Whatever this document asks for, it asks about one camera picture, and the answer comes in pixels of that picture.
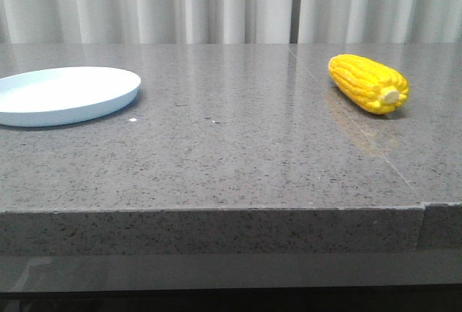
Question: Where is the yellow toy corn cob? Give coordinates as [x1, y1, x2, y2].
[328, 54, 409, 115]

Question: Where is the white pleated curtain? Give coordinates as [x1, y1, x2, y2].
[1, 0, 461, 43]

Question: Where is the light blue round plate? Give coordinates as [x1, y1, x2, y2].
[1, 66, 141, 127]

